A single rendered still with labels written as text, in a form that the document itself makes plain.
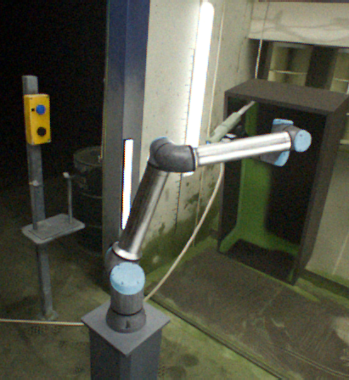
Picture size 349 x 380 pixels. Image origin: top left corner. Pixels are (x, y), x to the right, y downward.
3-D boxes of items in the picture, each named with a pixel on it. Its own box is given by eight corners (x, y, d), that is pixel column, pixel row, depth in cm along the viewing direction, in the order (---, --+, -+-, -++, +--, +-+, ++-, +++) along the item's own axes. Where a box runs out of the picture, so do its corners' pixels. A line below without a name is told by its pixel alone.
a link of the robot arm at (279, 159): (291, 146, 167) (287, 165, 171) (267, 140, 173) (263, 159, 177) (285, 148, 160) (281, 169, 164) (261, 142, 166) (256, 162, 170)
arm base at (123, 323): (126, 340, 150) (126, 323, 147) (98, 318, 161) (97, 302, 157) (154, 318, 164) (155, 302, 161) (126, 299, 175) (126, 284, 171)
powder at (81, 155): (67, 152, 318) (67, 150, 317) (121, 147, 346) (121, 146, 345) (87, 170, 277) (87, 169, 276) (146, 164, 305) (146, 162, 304)
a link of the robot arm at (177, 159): (160, 154, 131) (314, 127, 145) (154, 145, 142) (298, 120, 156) (164, 182, 137) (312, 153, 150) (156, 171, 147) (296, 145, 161)
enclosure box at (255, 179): (239, 227, 281) (251, 77, 216) (311, 256, 250) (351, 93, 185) (216, 252, 258) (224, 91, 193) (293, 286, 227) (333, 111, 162)
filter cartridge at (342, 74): (334, 158, 272) (363, 47, 238) (306, 145, 303) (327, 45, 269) (368, 157, 283) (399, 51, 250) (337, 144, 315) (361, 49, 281)
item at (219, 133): (214, 175, 185) (211, 138, 170) (206, 172, 187) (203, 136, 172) (256, 131, 212) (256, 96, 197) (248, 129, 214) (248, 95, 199)
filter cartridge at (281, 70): (291, 133, 340) (311, 44, 305) (298, 142, 307) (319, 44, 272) (255, 128, 344) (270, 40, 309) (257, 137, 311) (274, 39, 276)
